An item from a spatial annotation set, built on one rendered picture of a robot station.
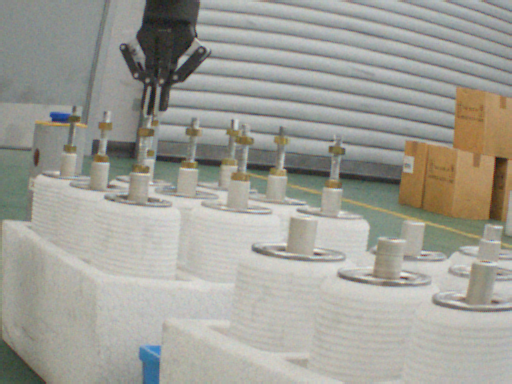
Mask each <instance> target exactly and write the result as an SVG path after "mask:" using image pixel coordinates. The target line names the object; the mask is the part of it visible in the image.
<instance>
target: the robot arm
mask: <svg viewBox="0 0 512 384"><path fill-rule="evenodd" d="M200 2H201V0H146V4H145V8H144V12H143V21H142V24H141V27H140V29H139V30H138V31H137V33H136V37H135V38H133V39H131V40H130V41H129V42H128V43H123V44H121V45H120V47H119V50H120V51H121V55H122V56H123V58H124V60H125V62H126V64H127V67H128V69H129V70H130V71H131V72H130V73H131V75H132V77H133V78H134V80H138V81H141V82H142V83H143V84H144V91H143V95H142V99H141V104H140V105H141V110H144V112H143V115H144V116H146V115H149V114H150V109H153V115H154V116H160V117H162V116H163V112H166V111H167V109H168V102H169V94H170V91H171V87H172V86H173V85H174V84H177V83H183V82H185V80H186V79H187V78H188V77H189V76H190V75H191V74H192V73H193V71H195V70H196V69H197V68H198V67H199V66H200V64H201V63H202V62H203V61H204V60H205V59H206V58H207V57H208V56H209V55H210V54H211V49H210V48H209V47H206V46H205V45H204V44H201V43H200V42H199V41H198V40H197V39H198V34H197V31H196V23H197V19H198V16H199V10H200ZM139 45H140V48H141V50H143V54H144V55H145V57H146V59H145V62H144V67H145V69H144V68H143V66H142V65H143V64H142V63H141V61H140V59H139V57H138V55H137V53H138V52H139V48H138V47H139ZM189 48H191V49H190V50H189ZM188 50H189V55H190V56H189V57H188V58H187V60H186V61H185V62H184V63H183V64H182V65H181V66H180V68H178V69H177V65H178V62H179V59H181V58H182V57H183V55H184V54H185V53H186V52H187V51H188ZM176 69H177V70H176ZM159 70H160V73H159ZM175 70H176V71H175ZM157 84H159V87H157Z"/></svg>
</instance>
